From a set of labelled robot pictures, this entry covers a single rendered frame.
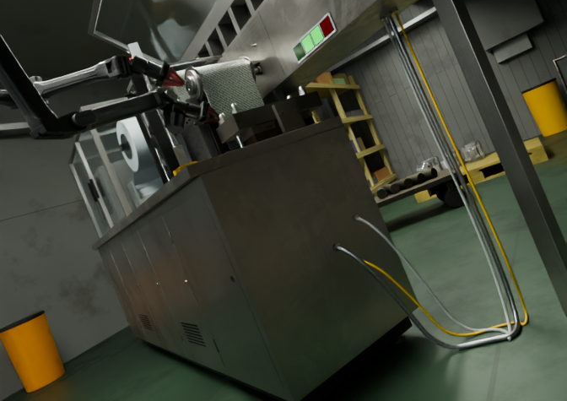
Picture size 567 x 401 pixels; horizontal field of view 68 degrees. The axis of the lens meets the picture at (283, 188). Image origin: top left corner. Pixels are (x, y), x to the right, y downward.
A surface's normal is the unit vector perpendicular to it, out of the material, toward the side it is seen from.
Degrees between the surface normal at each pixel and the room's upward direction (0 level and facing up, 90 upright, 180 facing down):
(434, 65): 90
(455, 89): 90
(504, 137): 90
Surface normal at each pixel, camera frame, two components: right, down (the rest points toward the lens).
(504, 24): -0.51, 0.21
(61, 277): 0.77, -0.33
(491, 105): -0.78, 0.32
